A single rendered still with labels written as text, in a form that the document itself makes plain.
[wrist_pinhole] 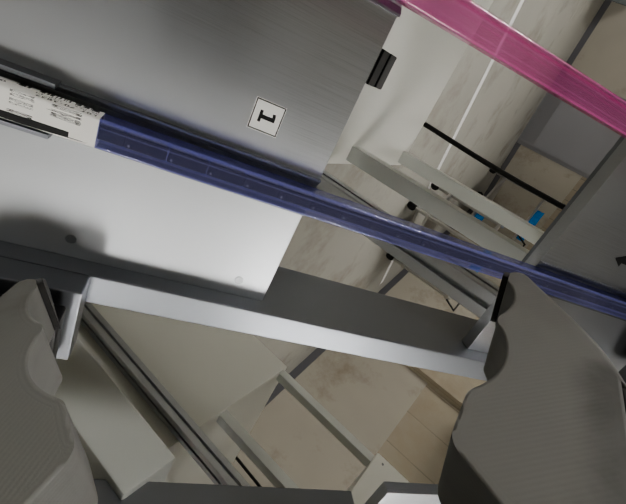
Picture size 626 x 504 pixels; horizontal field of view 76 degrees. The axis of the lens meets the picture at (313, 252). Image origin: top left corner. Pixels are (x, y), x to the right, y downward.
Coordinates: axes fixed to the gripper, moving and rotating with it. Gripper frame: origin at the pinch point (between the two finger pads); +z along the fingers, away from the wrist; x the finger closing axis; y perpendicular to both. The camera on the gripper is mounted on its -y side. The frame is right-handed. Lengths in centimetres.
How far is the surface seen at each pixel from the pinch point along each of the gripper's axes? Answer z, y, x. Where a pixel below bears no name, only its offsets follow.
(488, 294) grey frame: 32.1, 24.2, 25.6
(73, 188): 8.9, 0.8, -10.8
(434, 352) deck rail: 11.8, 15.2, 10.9
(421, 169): 82, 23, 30
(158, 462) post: 15.1, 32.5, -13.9
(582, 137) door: 574, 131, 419
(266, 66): 10.0, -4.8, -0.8
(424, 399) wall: 279, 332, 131
